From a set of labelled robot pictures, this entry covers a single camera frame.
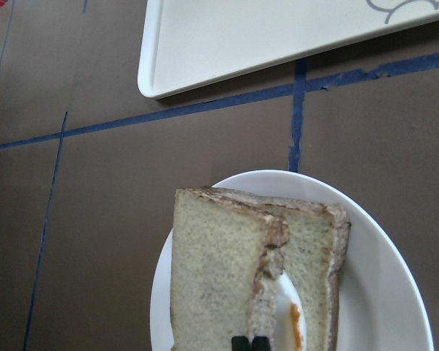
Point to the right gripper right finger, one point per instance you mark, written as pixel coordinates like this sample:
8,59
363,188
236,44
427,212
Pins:
261,343

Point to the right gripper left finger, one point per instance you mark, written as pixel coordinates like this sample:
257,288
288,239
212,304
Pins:
240,343

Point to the bread slice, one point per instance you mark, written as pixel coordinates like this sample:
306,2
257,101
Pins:
226,258
314,256

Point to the white round plate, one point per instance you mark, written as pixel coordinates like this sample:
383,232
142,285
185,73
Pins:
380,306

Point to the fried egg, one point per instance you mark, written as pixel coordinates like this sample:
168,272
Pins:
290,330

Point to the cream bear serving tray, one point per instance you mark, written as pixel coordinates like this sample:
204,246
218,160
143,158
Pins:
189,44

